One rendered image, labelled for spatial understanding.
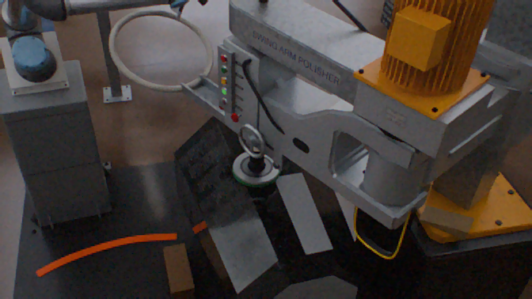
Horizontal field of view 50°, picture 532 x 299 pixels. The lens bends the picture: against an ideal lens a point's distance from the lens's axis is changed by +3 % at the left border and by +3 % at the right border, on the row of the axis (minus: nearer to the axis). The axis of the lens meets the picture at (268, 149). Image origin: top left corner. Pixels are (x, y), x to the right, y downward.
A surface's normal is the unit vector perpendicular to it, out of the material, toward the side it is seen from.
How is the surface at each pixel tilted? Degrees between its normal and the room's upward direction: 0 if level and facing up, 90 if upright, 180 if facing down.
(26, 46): 52
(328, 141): 90
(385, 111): 90
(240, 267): 45
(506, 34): 90
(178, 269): 0
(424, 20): 0
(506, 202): 0
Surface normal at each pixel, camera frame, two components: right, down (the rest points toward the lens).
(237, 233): -0.63, -0.40
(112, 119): 0.04, -0.75
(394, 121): -0.71, 0.44
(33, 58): 0.32, 0.04
